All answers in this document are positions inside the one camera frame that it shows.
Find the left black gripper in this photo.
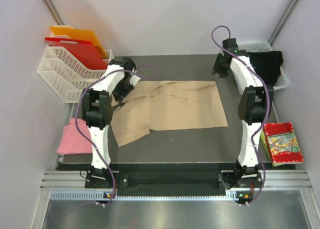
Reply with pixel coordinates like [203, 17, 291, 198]
[111, 76, 135, 104]

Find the beige t shirt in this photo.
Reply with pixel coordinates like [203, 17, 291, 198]
[111, 80, 228, 147]

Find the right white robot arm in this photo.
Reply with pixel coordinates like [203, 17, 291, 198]
[212, 37, 274, 187]

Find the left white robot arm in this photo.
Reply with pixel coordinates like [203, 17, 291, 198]
[81, 57, 141, 188]

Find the white mesh laundry basket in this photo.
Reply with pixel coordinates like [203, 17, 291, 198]
[237, 41, 290, 90]

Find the black t shirt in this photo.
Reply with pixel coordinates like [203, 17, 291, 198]
[248, 51, 284, 86]

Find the white perforated file organizer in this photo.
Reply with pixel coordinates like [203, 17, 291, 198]
[37, 46, 105, 104]

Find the red plastic folder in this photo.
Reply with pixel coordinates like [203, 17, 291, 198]
[44, 37, 107, 71]

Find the pink folded t shirt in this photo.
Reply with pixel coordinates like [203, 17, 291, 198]
[57, 118, 92, 155]

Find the orange plastic folder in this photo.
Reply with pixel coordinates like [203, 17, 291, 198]
[50, 26, 108, 59]

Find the colourful picture book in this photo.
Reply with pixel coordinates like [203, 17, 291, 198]
[260, 122, 305, 167]

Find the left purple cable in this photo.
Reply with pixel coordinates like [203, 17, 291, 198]
[74, 65, 158, 206]

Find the purple cable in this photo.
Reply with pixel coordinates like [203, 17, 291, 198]
[74, 65, 158, 206]
[211, 25, 271, 206]

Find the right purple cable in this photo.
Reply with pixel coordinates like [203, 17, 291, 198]
[211, 25, 271, 206]

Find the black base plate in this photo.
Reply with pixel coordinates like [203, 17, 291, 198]
[85, 171, 261, 194]

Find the white slotted cable duct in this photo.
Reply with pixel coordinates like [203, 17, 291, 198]
[50, 190, 239, 202]

